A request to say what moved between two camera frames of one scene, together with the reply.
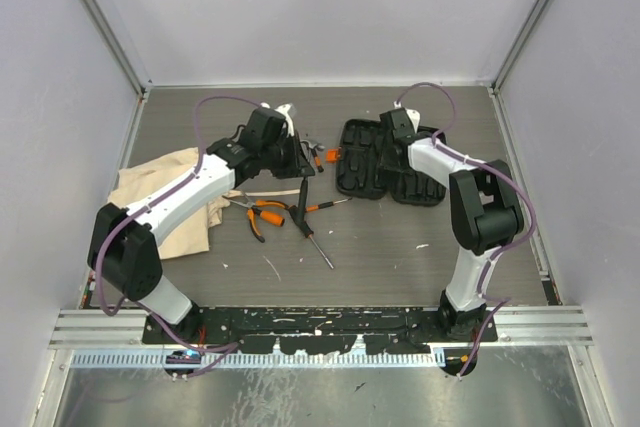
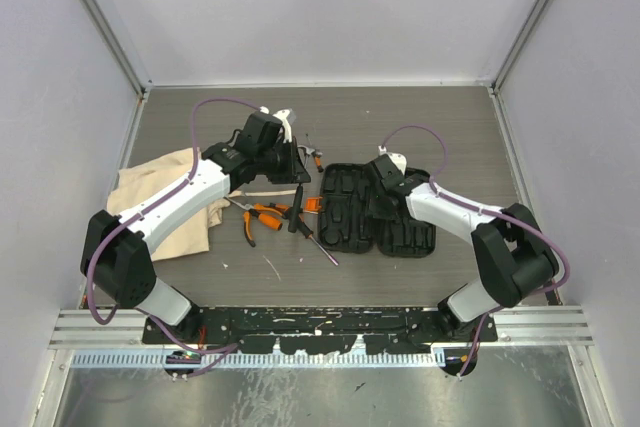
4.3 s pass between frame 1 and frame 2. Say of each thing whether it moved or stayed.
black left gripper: stayed
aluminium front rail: stayed
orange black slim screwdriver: moved
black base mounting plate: stayed
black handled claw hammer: moved
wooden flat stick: stayed
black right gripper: moved
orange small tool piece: moved
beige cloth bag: stayed
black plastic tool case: moved
